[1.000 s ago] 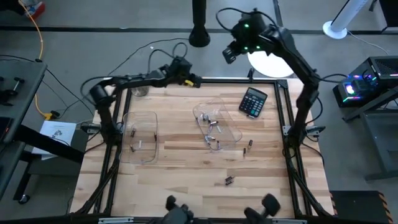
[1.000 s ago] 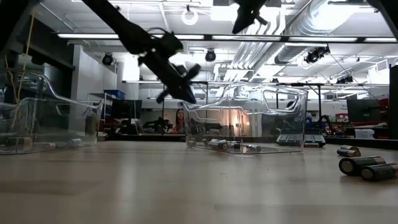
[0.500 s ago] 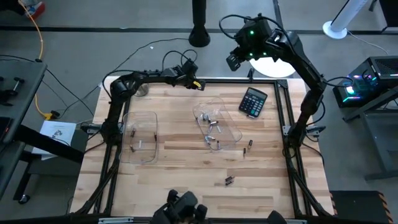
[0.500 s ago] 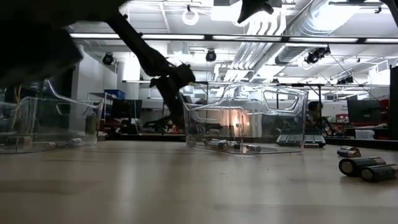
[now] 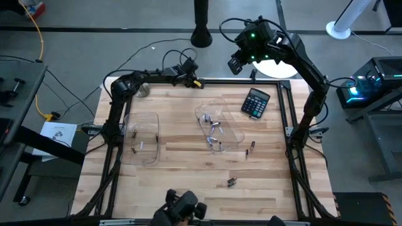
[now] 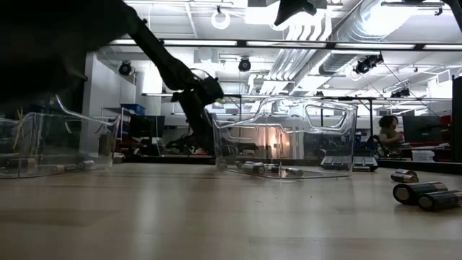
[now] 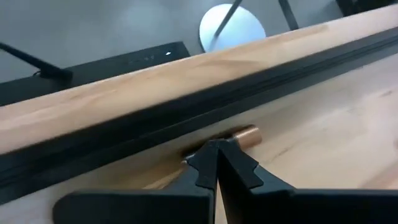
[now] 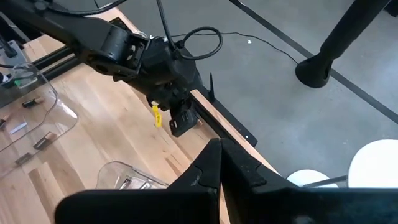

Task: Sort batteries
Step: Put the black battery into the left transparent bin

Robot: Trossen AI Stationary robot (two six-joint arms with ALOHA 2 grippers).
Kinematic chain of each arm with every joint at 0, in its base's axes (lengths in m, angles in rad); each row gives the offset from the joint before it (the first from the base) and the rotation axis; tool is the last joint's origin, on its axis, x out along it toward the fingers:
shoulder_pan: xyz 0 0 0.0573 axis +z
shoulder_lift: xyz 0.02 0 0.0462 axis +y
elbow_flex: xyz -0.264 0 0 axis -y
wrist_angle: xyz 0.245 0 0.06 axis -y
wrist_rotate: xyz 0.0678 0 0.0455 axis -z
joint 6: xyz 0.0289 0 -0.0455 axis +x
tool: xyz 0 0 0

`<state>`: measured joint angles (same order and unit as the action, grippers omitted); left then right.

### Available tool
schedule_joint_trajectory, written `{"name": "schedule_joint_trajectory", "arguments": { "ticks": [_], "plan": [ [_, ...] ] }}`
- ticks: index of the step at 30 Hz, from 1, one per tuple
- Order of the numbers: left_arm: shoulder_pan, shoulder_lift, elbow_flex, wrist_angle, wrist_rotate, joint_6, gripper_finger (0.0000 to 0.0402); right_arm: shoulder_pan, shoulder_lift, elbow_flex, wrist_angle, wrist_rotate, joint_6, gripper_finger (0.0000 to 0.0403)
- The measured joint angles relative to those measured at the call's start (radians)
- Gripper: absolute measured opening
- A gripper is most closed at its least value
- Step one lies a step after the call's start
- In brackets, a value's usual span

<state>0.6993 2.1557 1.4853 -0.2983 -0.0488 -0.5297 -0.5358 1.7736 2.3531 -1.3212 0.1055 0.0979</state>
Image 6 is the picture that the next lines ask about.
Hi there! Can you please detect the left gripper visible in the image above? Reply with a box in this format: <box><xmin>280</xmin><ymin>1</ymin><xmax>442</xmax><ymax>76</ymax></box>
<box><xmin>172</xmin><ymin>77</ymin><xmax>225</xmax><ymax>155</ymax></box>

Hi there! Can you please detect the clear plastic bin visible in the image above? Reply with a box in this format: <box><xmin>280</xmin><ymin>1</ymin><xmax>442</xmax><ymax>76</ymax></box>
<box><xmin>0</xmin><ymin>94</ymin><xmax>122</xmax><ymax>180</ymax></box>
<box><xmin>212</xmin><ymin>95</ymin><xmax>359</xmax><ymax>181</ymax></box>

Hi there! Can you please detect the black overhead rig bar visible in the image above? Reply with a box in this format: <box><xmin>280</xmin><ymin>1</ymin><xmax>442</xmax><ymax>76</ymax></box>
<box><xmin>108</xmin><ymin>38</ymin><xmax>462</xmax><ymax>51</ymax></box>

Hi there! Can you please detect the black monitor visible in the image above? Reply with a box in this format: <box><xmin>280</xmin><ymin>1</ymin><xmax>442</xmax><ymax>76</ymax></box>
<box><xmin>402</xmin><ymin>115</ymin><xmax>442</xmax><ymax>144</ymax></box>
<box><xmin>128</xmin><ymin>115</ymin><xmax>166</xmax><ymax>139</ymax></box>

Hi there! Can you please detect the blue storage crate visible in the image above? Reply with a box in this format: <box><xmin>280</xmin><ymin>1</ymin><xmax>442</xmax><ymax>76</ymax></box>
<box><xmin>120</xmin><ymin>103</ymin><xmax>147</xmax><ymax>116</ymax></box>

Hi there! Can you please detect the person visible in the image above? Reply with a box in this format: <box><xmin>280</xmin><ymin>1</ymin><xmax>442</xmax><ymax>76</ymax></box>
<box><xmin>377</xmin><ymin>114</ymin><xmax>406</xmax><ymax>155</ymax></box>

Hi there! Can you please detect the white box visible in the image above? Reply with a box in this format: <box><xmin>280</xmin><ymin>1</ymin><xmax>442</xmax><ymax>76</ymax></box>
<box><xmin>411</xmin><ymin>149</ymin><xmax>436</xmax><ymax>163</ymax></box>

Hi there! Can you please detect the silver ventilation duct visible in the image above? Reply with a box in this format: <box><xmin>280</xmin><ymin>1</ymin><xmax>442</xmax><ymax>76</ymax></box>
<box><xmin>319</xmin><ymin>0</ymin><xmax>416</xmax><ymax>75</ymax></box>

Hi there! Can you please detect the black ceiling camera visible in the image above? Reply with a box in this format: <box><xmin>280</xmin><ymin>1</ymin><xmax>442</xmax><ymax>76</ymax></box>
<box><xmin>237</xmin><ymin>56</ymin><xmax>252</xmax><ymax>73</ymax></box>
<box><xmin>118</xmin><ymin>60</ymin><xmax>133</xmax><ymax>77</ymax></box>

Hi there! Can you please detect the white hanging ring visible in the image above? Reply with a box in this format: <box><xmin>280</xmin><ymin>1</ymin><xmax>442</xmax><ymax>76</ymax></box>
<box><xmin>210</xmin><ymin>9</ymin><xmax>231</xmax><ymax>31</ymax></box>

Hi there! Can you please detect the black ceiling camera rig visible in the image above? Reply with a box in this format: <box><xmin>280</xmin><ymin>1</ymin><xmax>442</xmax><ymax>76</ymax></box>
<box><xmin>354</xmin><ymin>53</ymin><xmax>384</xmax><ymax>75</ymax></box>
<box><xmin>389</xmin><ymin>87</ymin><xmax>411</xmax><ymax>99</ymax></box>

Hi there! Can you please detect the black rig upright post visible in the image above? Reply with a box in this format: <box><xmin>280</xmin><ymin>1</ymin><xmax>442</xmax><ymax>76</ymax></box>
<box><xmin>451</xmin><ymin>74</ymin><xmax>462</xmax><ymax>163</ymax></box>

